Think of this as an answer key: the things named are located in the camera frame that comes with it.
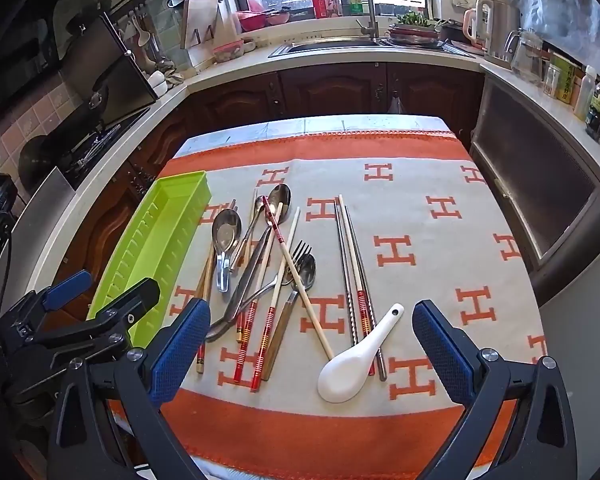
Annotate black gas stove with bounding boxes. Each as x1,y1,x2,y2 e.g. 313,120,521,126
55,107,153,191

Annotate stainless steel panel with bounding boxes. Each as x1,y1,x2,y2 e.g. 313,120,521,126
0,165,76,306

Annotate red-patterned white chopstick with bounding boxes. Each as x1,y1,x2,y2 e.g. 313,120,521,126
261,195,336,361
249,206,302,392
336,193,376,378
232,202,286,383

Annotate small metal spoon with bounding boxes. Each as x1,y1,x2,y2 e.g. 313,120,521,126
228,195,267,273

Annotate steel kitchen faucet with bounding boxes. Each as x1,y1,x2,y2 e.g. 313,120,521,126
340,0,381,41

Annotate black cooking pot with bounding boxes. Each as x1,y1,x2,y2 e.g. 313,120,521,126
437,19,468,43

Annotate white steel electric kettle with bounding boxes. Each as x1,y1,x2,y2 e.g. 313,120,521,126
462,0,521,63

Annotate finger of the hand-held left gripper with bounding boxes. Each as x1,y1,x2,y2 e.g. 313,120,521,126
17,278,160,366
0,270,93,333

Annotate large pink bowl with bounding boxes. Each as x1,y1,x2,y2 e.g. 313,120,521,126
237,9,267,32

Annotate black round pan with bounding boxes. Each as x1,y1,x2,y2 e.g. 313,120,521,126
17,135,63,191

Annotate glass-door cabinet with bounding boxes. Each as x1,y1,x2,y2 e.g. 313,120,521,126
470,77,600,286

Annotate orange printed blanket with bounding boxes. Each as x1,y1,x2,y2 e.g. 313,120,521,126
107,127,548,471

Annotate clear food container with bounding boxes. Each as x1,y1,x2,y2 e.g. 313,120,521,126
212,40,245,63

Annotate green plastic utensil tray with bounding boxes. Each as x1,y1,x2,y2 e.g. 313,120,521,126
86,170,213,348

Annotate brown-handled metal spoon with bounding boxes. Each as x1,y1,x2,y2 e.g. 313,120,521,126
260,253,317,381

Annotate plastic wall sheet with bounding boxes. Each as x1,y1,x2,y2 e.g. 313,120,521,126
500,0,600,81

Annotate glass pitcher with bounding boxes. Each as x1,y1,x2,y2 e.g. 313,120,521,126
504,27,546,86

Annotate short metal soup spoon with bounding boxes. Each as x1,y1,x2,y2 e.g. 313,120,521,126
211,208,243,293

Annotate long metal spoon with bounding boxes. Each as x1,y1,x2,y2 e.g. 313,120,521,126
206,183,292,343

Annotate basin of green vegetables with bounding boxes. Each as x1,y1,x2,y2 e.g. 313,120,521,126
386,10,443,46

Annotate white ceramic spoon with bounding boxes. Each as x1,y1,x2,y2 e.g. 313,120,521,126
317,303,406,403

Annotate white kitchen countertop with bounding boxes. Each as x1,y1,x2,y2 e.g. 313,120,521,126
0,20,600,311

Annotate metal fork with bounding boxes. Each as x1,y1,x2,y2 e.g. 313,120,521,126
222,240,313,318

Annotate glass jar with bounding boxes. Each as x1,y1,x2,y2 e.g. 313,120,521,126
544,62,561,98

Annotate hanging ladle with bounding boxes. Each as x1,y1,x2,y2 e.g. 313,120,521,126
130,12,153,46

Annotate dark wooden base cabinets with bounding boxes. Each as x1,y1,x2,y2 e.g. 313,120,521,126
40,60,486,321

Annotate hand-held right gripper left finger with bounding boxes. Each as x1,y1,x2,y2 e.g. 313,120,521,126
47,297,221,480

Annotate metal chopstick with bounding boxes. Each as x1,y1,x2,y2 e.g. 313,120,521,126
333,200,358,348
342,204,388,382

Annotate stack of white bowls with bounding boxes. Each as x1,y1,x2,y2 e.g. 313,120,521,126
147,70,168,98

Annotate white plastic bottle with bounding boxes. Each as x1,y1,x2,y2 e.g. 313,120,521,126
574,65,597,121

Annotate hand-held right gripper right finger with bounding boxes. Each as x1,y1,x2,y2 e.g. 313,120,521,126
412,300,578,480

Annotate black range hood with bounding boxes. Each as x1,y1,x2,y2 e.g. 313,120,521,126
0,0,158,126

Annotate white appliance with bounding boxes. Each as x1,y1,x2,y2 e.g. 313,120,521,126
540,245,600,480

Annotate wooden cutting board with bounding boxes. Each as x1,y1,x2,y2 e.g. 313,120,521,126
181,0,220,50

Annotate steel kitchen sink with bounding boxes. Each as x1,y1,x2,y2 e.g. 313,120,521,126
267,37,386,58

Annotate green box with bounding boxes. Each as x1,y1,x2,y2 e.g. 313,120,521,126
550,52,578,106

